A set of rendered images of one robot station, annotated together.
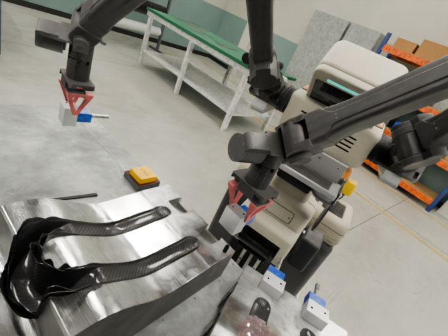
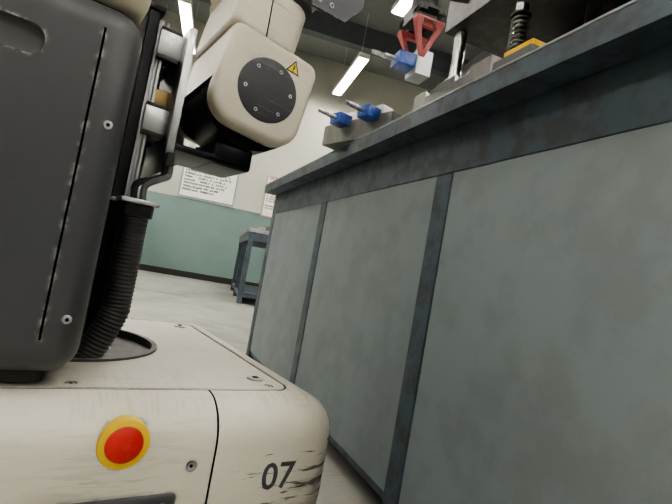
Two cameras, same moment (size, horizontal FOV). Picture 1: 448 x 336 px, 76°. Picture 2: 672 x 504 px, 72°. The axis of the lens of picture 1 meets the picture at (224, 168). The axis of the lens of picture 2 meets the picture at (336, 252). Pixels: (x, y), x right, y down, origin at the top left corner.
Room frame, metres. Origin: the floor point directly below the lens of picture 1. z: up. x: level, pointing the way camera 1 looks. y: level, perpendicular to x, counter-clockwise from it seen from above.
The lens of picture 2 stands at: (1.41, 0.44, 0.45)
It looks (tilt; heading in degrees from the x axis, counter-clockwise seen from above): 3 degrees up; 217
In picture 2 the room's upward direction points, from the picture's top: 10 degrees clockwise
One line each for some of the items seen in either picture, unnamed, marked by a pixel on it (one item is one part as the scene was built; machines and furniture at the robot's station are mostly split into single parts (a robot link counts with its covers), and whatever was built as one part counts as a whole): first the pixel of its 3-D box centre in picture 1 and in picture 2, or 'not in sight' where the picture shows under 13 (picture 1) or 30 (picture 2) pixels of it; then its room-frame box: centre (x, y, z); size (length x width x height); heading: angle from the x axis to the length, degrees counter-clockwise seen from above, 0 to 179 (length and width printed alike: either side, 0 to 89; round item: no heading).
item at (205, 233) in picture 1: (206, 239); not in sight; (0.53, -0.03, 0.87); 0.05 x 0.05 x 0.04; 59
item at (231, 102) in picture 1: (209, 65); not in sight; (4.62, 0.89, 0.51); 2.40 x 1.13 x 1.02; 56
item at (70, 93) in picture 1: (76, 97); not in sight; (0.70, 0.45, 0.98); 0.07 x 0.07 x 0.09; 49
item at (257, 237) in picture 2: not in sight; (266, 264); (-2.68, -3.74, 0.44); 1.90 x 0.70 x 0.89; 52
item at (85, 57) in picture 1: (79, 47); not in sight; (0.70, 0.47, 1.12); 0.07 x 0.06 x 0.07; 122
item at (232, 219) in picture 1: (245, 214); (399, 60); (0.61, -0.10, 0.93); 0.13 x 0.05 x 0.05; 146
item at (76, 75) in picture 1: (78, 71); not in sight; (0.71, 0.46, 1.05); 0.10 x 0.07 x 0.07; 49
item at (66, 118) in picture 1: (85, 115); not in sight; (0.74, 0.44, 0.93); 0.13 x 0.05 x 0.05; 139
